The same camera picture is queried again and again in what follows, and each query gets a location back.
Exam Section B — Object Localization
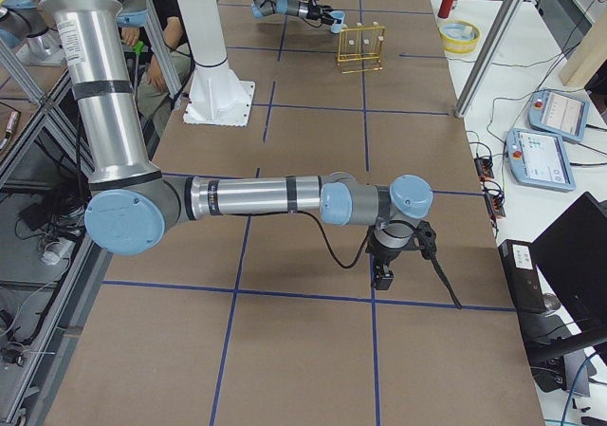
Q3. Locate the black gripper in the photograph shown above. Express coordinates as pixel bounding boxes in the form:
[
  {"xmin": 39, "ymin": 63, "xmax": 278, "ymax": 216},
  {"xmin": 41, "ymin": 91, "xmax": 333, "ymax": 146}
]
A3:
[
  {"xmin": 365, "ymin": 231, "xmax": 417, "ymax": 289},
  {"xmin": 304, "ymin": 0, "xmax": 335, "ymax": 26}
]

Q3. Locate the light blue plastic cup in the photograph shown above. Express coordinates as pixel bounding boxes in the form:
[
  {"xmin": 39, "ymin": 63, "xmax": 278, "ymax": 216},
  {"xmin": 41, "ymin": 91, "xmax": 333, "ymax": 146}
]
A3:
[{"xmin": 330, "ymin": 10, "xmax": 345, "ymax": 34}]

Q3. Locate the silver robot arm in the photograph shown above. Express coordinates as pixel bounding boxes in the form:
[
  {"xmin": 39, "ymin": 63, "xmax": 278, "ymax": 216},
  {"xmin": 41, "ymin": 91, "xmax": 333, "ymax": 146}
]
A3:
[
  {"xmin": 39, "ymin": 0, "xmax": 436, "ymax": 290},
  {"xmin": 250, "ymin": 0, "xmax": 337, "ymax": 26}
]

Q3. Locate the yellow rimmed bowl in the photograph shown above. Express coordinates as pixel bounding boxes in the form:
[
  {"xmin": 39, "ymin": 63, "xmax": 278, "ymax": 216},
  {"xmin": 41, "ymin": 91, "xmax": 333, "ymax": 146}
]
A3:
[{"xmin": 438, "ymin": 20, "xmax": 481, "ymax": 54}]

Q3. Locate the black computer box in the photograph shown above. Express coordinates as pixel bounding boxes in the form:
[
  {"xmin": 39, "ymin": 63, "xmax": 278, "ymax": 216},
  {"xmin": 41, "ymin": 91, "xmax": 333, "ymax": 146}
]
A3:
[{"xmin": 498, "ymin": 239, "xmax": 549, "ymax": 315}]

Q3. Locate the orange black connector strip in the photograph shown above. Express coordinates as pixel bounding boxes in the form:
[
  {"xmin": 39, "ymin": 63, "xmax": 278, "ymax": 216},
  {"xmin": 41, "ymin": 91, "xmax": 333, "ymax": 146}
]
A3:
[{"xmin": 474, "ymin": 156, "xmax": 506, "ymax": 223}]

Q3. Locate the seated person in black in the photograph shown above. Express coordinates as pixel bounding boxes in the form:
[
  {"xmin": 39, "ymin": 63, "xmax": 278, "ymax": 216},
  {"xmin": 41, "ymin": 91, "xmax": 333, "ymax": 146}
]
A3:
[{"xmin": 118, "ymin": 0, "xmax": 198, "ymax": 123}]

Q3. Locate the black monitor on stand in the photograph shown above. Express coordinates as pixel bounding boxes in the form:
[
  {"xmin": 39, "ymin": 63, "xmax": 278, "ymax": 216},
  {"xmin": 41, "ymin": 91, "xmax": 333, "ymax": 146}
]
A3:
[{"xmin": 526, "ymin": 192, "xmax": 606, "ymax": 365}]

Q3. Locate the lower teach pendant tablet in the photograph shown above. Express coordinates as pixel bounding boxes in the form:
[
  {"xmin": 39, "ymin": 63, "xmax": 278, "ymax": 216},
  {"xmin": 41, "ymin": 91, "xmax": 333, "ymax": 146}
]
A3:
[{"xmin": 506, "ymin": 128, "xmax": 576, "ymax": 192}]

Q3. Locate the teach pendant tablet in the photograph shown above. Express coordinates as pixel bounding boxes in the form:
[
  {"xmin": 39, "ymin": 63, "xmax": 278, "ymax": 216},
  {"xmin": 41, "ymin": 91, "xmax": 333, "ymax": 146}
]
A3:
[
  {"xmin": 506, "ymin": 128, "xmax": 576, "ymax": 192},
  {"xmin": 527, "ymin": 89, "xmax": 590, "ymax": 143}
]

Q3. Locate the upper teach pendant tablet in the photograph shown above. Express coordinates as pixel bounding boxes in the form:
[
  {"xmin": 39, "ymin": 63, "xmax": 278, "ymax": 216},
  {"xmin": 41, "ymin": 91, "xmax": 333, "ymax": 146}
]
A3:
[{"xmin": 527, "ymin": 89, "xmax": 590, "ymax": 143}]

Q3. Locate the gold wire cup holder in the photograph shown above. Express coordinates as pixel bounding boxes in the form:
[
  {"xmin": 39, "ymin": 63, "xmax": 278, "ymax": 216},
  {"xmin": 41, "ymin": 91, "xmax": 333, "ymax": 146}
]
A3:
[{"xmin": 337, "ymin": 21, "xmax": 386, "ymax": 74}]

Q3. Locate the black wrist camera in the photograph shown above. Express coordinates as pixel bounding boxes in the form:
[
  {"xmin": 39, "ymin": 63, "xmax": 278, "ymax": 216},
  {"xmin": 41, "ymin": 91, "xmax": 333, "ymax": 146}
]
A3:
[{"xmin": 414, "ymin": 220, "xmax": 437, "ymax": 260}]

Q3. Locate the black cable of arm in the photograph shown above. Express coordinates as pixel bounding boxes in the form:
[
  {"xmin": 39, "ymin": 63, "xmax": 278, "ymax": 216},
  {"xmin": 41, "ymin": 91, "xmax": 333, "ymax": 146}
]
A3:
[{"xmin": 236, "ymin": 210, "xmax": 376, "ymax": 270}]

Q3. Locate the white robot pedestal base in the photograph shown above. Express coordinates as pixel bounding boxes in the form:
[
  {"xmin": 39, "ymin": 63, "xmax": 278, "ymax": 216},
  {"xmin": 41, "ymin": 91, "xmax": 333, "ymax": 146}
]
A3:
[{"xmin": 177, "ymin": 0, "xmax": 255, "ymax": 127}]

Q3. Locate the aluminium frame post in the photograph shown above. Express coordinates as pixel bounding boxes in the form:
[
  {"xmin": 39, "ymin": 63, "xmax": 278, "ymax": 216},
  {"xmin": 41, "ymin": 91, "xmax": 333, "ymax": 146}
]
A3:
[{"xmin": 454, "ymin": 0, "xmax": 524, "ymax": 119}]

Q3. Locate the wooden plank post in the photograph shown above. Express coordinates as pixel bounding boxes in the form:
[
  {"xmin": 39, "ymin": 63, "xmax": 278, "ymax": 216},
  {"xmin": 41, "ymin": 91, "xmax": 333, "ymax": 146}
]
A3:
[{"xmin": 559, "ymin": 12, "xmax": 607, "ymax": 87}]

